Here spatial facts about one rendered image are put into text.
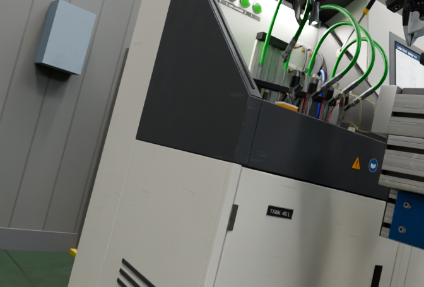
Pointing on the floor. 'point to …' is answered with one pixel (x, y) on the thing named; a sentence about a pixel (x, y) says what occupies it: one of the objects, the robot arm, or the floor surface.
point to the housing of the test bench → (123, 129)
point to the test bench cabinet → (175, 219)
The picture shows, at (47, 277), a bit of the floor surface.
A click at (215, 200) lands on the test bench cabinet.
